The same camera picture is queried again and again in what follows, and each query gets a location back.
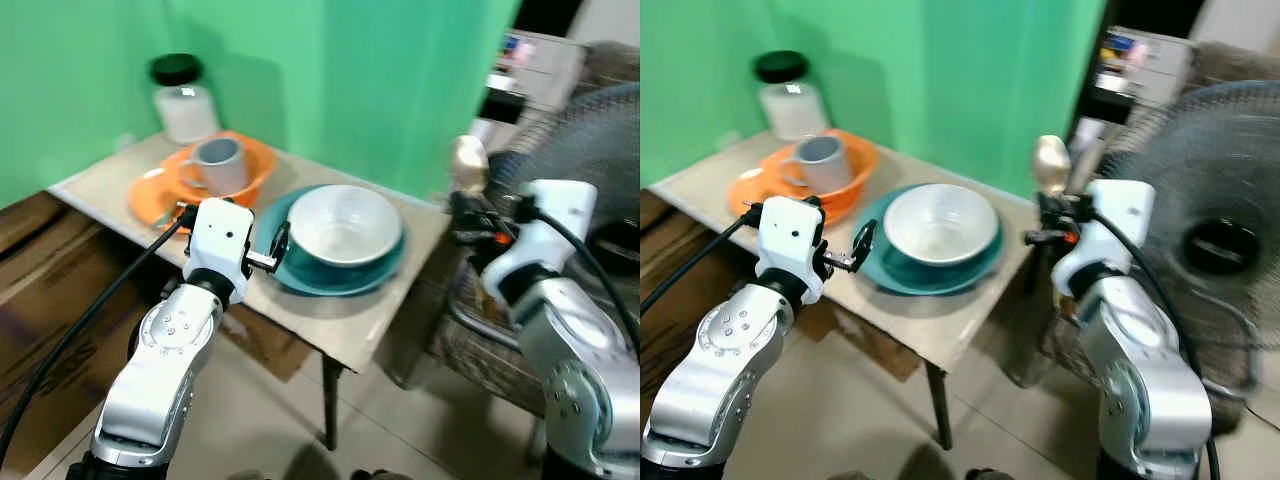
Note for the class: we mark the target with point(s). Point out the teal ceramic plate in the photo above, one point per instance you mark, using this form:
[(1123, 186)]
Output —
[(330, 275), (930, 275)]

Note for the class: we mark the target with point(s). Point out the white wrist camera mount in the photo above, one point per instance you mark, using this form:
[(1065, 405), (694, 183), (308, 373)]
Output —
[(1110, 235), (790, 235), (222, 240), (545, 235)]

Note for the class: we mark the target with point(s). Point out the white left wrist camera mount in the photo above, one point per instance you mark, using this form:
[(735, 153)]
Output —
[(222, 240), (790, 235)]

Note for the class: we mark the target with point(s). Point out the grey electric fan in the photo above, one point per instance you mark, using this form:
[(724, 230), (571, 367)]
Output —
[(590, 150), (1220, 240)]

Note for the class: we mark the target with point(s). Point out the brown cardboard box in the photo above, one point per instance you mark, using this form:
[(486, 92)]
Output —
[(265, 340), (870, 345)]

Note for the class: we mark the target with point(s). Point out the grey ceramic mug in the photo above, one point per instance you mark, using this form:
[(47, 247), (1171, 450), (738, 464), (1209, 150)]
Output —
[(222, 165), (826, 165)]

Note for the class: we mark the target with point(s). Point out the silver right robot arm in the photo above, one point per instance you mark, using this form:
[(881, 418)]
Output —
[(1150, 380), (585, 370)]

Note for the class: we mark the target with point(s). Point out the green backdrop cloth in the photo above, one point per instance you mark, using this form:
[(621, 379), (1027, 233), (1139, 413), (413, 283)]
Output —
[(330, 80), (950, 80)]

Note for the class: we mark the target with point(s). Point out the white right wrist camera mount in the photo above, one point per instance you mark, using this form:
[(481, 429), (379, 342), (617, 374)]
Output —
[(1110, 235), (545, 235)]

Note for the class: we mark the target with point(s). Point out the white ceramic bowl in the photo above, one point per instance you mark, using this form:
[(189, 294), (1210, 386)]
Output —
[(940, 222), (345, 225)]

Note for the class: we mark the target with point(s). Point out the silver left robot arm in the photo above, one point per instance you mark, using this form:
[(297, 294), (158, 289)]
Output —
[(160, 370), (725, 360)]

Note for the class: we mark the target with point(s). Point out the beige table with black legs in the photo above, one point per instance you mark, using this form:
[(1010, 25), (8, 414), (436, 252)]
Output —
[(940, 325), (350, 325)]

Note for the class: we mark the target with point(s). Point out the glass jar with black lid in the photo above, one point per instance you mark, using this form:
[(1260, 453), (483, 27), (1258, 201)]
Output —
[(186, 105), (792, 100)]

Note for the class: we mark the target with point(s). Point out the gold metal spoon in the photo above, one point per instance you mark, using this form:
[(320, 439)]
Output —
[(1050, 163), (469, 163)]

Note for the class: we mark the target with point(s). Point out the grey plastic drawer unit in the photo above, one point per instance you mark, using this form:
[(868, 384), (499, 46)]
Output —
[(1140, 65), (535, 70)]

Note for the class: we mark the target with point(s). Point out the dark wooden cabinet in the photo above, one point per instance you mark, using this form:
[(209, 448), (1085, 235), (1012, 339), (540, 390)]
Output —
[(50, 290), (665, 330)]

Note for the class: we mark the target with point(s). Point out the orange plastic plate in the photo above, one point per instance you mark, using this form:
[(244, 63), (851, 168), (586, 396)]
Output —
[(760, 190), (160, 195)]

